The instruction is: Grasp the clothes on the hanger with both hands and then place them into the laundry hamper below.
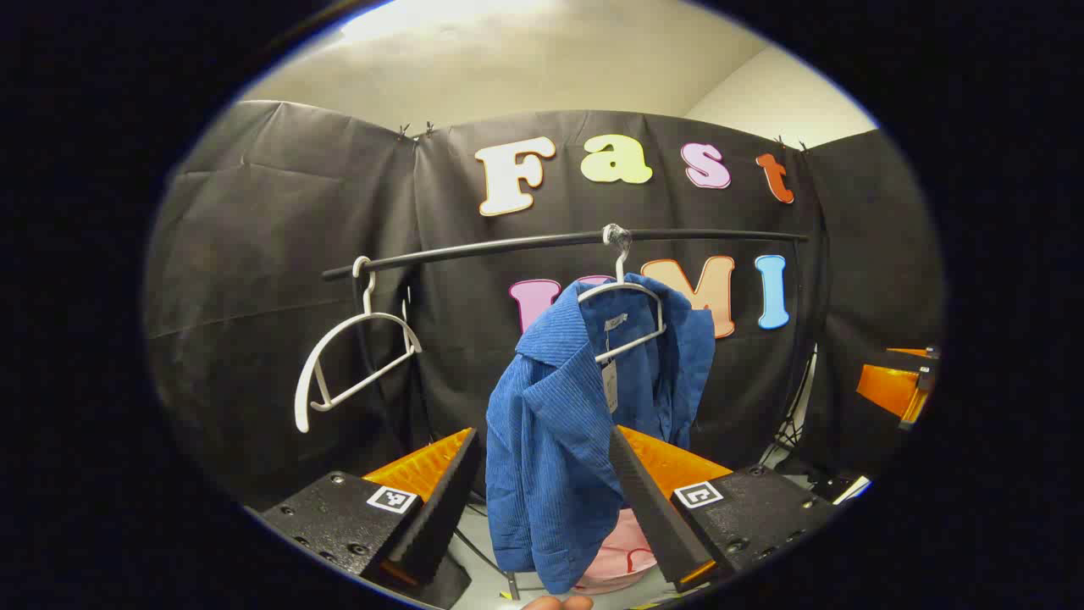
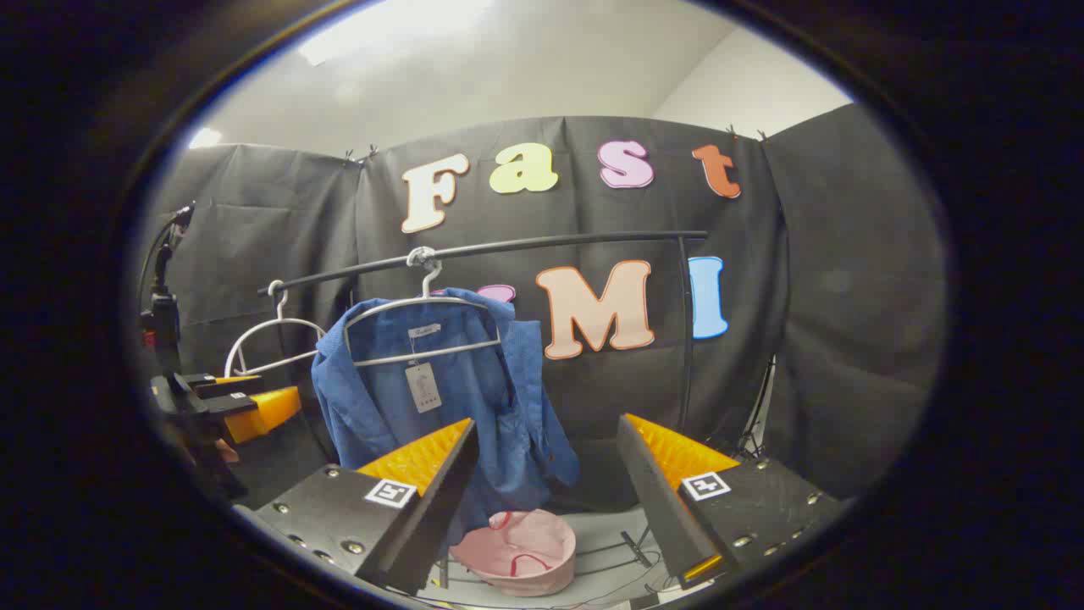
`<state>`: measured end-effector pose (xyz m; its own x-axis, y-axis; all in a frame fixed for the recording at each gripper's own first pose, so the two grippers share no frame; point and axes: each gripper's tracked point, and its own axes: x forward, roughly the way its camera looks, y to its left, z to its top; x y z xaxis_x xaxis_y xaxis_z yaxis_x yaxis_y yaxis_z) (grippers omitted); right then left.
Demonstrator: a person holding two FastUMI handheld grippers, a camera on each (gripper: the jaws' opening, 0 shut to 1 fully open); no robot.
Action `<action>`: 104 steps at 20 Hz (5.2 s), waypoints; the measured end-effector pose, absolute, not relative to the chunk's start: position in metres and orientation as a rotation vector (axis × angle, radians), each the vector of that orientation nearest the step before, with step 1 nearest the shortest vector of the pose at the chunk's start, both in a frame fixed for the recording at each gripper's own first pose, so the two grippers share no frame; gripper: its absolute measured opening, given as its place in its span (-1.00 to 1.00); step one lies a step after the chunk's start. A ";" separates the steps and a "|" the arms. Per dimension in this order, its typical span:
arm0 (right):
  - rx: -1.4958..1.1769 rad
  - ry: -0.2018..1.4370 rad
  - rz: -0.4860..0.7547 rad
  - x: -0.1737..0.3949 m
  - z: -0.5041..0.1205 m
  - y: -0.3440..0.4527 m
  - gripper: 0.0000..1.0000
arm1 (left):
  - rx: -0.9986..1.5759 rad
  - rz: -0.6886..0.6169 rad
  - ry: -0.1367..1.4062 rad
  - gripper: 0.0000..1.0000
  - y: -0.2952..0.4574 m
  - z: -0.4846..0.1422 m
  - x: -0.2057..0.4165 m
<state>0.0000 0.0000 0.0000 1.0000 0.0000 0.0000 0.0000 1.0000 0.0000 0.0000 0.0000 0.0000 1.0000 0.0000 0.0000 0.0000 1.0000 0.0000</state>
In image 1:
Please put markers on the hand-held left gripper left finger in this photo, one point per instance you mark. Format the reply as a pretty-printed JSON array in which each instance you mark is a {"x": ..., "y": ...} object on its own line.
[{"x": 440, "y": 508}]

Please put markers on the black tripod stand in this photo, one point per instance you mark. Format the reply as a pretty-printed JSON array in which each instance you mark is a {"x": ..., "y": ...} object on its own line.
[{"x": 792, "y": 424}]

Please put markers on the black clothes rack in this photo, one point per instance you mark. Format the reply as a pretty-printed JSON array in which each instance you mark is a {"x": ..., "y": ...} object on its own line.
[{"x": 508, "y": 246}]

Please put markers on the black backdrop cloth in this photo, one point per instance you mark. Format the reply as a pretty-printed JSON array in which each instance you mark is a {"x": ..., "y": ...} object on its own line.
[{"x": 254, "y": 254}]

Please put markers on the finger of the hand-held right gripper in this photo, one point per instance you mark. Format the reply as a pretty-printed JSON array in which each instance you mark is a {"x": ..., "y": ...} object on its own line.
[
  {"x": 919, "y": 363},
  {"x": 885, "y": 385}
]

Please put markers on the pink laundry hamper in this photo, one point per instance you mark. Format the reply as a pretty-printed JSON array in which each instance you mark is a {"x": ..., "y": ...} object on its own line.
[{"x": 622, "y": 555}]

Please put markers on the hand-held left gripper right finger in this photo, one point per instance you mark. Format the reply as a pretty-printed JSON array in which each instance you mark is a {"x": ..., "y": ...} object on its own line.
[{"x": 648, "y": 508}]

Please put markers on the white clothes hanger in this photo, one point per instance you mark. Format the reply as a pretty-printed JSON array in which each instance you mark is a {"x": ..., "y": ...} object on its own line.
[
  {"x": 621, "y": 267},
  {"x": 299, "y": 411}
]

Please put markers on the white floor sheet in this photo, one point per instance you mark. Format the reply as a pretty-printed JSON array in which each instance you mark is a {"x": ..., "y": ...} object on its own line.
[{"x": 854, "y": 490}]

